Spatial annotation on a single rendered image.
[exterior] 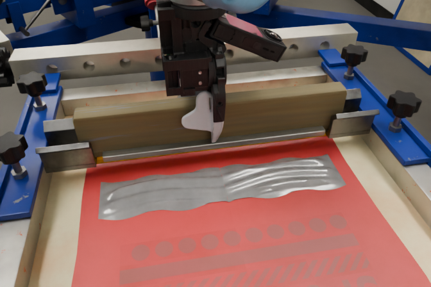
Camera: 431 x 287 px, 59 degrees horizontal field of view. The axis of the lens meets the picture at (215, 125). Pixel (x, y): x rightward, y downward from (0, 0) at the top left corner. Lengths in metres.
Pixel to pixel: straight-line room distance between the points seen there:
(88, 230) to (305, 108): 0.36
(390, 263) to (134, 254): 0.31
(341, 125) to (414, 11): 2.72
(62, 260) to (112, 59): 0.39
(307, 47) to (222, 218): 0.43
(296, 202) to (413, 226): 0.15
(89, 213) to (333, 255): 0.33
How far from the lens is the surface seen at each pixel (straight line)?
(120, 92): 0.73
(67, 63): 0.78
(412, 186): 0.61
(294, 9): 1.27
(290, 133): 0.61
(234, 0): 0.26
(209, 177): 0.57
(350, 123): 0.64
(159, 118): 0.56
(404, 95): 0.64
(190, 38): 0.50
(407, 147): 0.63
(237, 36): 0.50
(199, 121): 0.54
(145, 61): 0.77
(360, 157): 0.66
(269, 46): 0.53
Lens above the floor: 1.37
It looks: 38 degrees down
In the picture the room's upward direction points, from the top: straight up
